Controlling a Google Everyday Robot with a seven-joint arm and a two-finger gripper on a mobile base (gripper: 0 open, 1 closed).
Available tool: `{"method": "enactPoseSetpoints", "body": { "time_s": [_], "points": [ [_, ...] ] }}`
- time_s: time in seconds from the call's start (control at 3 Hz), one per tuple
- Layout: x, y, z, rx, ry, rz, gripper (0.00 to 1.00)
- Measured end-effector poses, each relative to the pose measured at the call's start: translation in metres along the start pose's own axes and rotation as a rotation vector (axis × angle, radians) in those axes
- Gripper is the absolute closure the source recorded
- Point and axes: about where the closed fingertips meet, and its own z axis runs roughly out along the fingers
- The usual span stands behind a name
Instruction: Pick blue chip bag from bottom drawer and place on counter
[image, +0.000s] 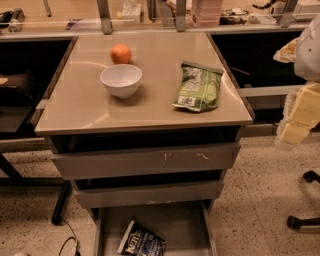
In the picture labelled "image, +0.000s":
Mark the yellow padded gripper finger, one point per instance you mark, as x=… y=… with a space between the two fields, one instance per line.
x=301 y=114
x=287 y=53

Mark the blue kettle chip bag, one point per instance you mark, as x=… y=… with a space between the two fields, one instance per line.
x=138 y=241

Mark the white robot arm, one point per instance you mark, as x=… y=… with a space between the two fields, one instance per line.
x=307 y=61

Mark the green chip bag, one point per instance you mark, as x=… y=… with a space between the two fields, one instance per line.
x=199 y=88

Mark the middle grey drawer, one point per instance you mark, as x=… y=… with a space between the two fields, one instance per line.
x=146 y=195

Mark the grey drawer cabinet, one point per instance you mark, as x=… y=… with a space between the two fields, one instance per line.
x=82 y=116

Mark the top grey drawer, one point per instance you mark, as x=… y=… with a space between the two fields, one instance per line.
x=145 y=161

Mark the bottom grey open drawer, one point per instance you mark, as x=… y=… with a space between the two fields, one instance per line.
x=185 y=227

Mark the pink stacked tray box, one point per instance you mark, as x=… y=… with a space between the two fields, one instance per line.
x=206 y=13

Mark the black office chair base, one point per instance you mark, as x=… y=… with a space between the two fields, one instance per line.
x=302 y=220

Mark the orange fruit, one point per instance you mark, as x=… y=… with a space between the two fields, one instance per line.
x=120 y=54

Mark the white bowl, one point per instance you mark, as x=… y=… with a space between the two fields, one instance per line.
x=121 y=80

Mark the black table leg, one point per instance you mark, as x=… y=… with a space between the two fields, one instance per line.
x=59 y=206

